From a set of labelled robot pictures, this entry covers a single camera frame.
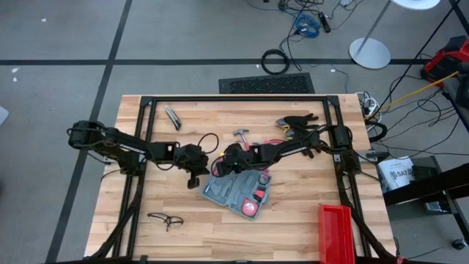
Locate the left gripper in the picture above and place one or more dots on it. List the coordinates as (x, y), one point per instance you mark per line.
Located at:
(192, 159)

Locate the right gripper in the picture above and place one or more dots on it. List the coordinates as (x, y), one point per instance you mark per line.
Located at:
(236, 157)

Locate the grey plastic tool case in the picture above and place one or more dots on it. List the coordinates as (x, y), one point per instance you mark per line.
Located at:
(227, 194)

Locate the clear black-framed safety glasses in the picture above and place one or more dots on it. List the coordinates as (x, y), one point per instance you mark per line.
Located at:
(165, 219)

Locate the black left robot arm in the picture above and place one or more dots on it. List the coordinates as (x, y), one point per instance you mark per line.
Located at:
(121, 144)

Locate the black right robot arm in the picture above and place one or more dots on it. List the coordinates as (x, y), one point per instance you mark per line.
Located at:
(293, 148)

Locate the grey black utility knife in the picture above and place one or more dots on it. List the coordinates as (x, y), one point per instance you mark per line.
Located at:
(173, 118)

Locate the black glove yellow cuff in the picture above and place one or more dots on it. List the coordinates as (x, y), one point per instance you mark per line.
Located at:
(310, 153)

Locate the black glove grey cuff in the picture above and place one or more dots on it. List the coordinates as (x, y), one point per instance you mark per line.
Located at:
(300, 120)

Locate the red plastic bin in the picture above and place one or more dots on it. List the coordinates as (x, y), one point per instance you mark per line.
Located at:
(335, 238)

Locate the black power strip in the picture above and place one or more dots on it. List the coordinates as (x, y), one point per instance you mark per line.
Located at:
(324, 22)

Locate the white floor lamp stand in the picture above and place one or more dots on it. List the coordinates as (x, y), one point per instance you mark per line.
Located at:
(370, 54)

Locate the grey floor object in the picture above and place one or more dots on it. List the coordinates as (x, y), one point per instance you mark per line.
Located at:
(3, 115)

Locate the white power adapter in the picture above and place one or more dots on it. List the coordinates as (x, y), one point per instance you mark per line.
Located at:
(346, 3)

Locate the red black machine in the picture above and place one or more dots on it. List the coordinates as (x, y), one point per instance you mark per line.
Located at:
(445, 60)

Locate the black caster wheel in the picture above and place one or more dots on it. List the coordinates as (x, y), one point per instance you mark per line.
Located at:
(459, 244)

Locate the black aluminium table frame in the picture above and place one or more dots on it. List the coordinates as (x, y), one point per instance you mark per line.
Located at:
(238, 98)

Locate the grey metal base plate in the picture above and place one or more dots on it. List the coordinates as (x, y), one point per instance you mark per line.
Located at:
(368, 155)

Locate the black cart frame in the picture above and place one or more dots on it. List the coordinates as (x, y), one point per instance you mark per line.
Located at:
(421, 187)

